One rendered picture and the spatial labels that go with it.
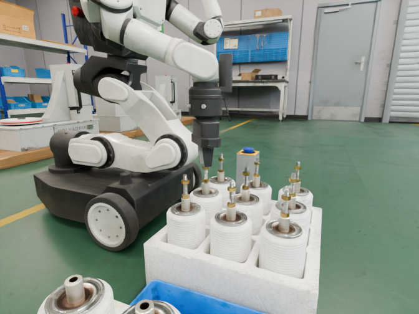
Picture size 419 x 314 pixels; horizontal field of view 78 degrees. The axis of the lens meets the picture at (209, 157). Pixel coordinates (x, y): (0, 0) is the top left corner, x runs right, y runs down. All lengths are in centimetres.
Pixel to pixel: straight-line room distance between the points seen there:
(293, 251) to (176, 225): 26
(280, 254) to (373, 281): 44
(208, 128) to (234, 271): 34
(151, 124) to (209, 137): 41
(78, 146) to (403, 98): 534
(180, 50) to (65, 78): 236
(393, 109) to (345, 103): 79
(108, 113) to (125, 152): 222
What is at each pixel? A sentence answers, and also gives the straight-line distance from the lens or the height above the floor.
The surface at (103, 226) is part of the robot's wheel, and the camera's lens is 99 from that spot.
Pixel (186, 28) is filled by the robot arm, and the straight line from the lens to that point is 128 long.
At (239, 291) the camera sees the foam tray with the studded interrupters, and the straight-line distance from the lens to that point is 60.
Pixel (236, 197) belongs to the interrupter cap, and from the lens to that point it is 71.
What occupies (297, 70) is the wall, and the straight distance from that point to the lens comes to 569.
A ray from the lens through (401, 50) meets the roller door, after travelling 577.
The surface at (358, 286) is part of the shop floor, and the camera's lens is 91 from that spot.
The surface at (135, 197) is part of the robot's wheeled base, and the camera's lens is 93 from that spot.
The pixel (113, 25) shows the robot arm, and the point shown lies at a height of 69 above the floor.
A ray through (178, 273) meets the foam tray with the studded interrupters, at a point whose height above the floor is 13.
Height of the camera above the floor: 53
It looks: 14 degrees down
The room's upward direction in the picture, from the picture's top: straight up
